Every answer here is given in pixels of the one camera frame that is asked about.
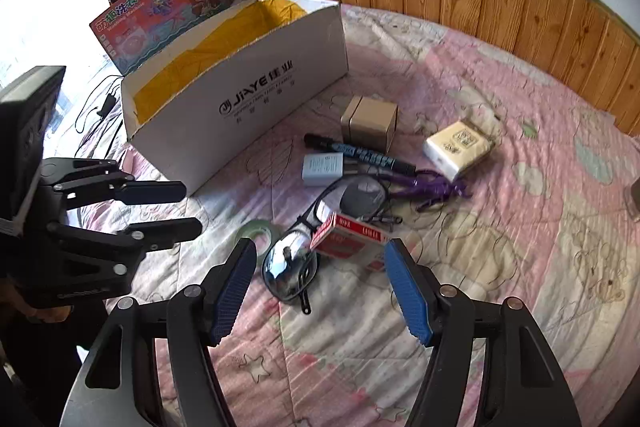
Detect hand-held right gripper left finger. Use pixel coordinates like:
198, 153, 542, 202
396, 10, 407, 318
65, 238, 257, 427

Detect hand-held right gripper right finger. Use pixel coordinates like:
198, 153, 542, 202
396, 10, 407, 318
384, 238, 581, 427

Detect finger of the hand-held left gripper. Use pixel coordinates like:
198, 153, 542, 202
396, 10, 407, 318
40, 159, 187, 210
47, 217, 203, 278

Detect black-framed glasses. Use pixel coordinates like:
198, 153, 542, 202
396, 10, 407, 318
261, 174, 403, 314

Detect green tape roll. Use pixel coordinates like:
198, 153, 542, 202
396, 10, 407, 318
235, 219, 275, 255

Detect purple horned toy figure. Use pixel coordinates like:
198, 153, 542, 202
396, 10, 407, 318
370, 169, 473, 212

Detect white cardboard box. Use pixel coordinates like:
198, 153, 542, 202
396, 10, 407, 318
121, 0, 349, 196

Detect black marker pen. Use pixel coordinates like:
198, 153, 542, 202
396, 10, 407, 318
304, 133, 418, 175

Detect white charger plug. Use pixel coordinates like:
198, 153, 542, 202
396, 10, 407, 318
301, 152, 358, 188

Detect cream tissue packet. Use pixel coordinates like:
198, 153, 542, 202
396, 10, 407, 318
422, 118, 498, 182

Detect small brown cardboard box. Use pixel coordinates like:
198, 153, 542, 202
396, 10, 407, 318
341, 96, 399, 152

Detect pink printed blanket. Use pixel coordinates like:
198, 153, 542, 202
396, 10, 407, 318
45, 2, 640, 427

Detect pink toy box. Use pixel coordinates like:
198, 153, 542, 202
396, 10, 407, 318
89, 0, 231, 78

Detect black cable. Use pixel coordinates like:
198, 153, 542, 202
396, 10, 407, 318
75, 74, 123, 158

